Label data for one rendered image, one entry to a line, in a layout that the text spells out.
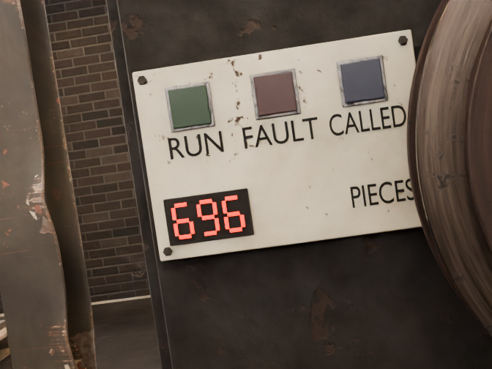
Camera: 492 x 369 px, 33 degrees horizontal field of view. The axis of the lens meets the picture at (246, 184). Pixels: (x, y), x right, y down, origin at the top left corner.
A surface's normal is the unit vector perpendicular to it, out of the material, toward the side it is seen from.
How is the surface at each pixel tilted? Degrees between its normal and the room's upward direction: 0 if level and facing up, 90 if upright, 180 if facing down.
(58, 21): 90
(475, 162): 90
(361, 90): 90
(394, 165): 90
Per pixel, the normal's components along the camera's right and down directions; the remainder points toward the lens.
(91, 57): -0.08, 0.07
